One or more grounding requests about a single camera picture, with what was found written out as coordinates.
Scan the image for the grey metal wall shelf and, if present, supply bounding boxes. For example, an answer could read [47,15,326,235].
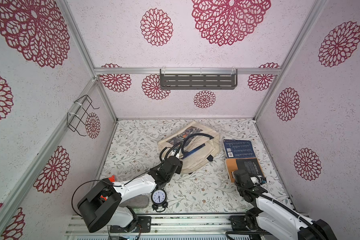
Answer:
[159,69,238,90]

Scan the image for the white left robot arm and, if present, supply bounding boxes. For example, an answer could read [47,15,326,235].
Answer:
[77,156,183,233]

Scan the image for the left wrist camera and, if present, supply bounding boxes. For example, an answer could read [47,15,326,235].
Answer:
[169,145,181,159]

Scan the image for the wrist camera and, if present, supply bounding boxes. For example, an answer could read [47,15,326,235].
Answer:
[250,175,267,186]
[169,145,181,159]

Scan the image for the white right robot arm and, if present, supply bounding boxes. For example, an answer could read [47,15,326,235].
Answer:
[226,169,337,240]

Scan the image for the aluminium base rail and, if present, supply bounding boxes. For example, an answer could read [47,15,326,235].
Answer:
[63,213,245,239]

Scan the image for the blue books in bag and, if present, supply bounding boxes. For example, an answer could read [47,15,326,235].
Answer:
[183,144,206,159]

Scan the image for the orange spine book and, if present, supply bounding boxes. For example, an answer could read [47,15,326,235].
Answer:
[225,158,267,185]

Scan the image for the grey sponge block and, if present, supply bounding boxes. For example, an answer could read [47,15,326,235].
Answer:
[119,195,150,209]

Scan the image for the black wire wall rack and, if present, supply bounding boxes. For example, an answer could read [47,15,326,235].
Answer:
[66,95,101,139]

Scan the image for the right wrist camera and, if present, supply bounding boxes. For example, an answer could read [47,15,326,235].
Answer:
[250,175,267,186]

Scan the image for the black analog alarm clock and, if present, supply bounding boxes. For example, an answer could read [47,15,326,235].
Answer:
[151,190,168,213]

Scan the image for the beige canvas tote bag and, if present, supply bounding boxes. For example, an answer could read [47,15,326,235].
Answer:
[158,121,220,174]

